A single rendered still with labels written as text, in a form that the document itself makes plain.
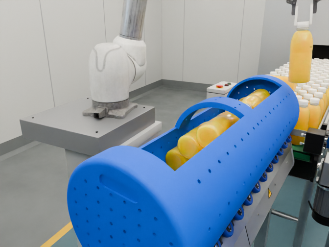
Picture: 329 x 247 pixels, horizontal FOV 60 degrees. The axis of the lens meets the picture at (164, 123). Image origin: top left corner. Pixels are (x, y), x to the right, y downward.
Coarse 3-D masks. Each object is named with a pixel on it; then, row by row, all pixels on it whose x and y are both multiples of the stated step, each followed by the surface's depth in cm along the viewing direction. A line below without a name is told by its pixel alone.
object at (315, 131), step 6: (306, 132) 118; (312, 132) 118; (318, 132) 118; (324, 132) 118; (306, 138) 119; (312, 138) 118; (318, 138) 116; (324, 138) 115; (300, 144) 123; (306, 144) 120; (312, 144) 118; (318, 144) 117; (324, 144) 119; (306, 150) 120; (312, 150) 119; (318, 150) 118
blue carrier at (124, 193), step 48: (240, 96) 121; (288, 96) 102; (144, 144) 76; (240, 144) 64; (96, 192) 50; (144, 192) 43; (192, 192) 47; (240, 192) 60; (96, 240) 55; (144, 240) 47; (192, 240) 44
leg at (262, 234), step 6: (270, 210) 130; (270, 216) 133; (264, 222) 131; (264, 228) 132; (258, 234) 134; (264, 234) 133; (258, 240) 135; (264, 240) 134; (258, 246) 136; (264, 246) 136
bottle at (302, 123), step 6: (300, 108) 125; (306, 108) 125; (300, 114) 125; (306, 114) 125; (300, 120) 126; (306, 120) 126; (300, 126) 127; (306, 126) 127; (294, 138) 129; (300, 138) 128; (294, 144) 130
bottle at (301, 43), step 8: (296, 32) 96; (304, 32) 95; (296, 40) 96; (304, 40) 94; (312, 40) 95; (296, 48) 96; (304, 48) 95; (312, 48) 96; (296, 56) 97; (304, 56) 96; (296, 64) 98; (304, 64) 97; (296, 72) 98; (304, 72) 98; (288, 80) 102; (296, 80) 99; (304, 80) 98
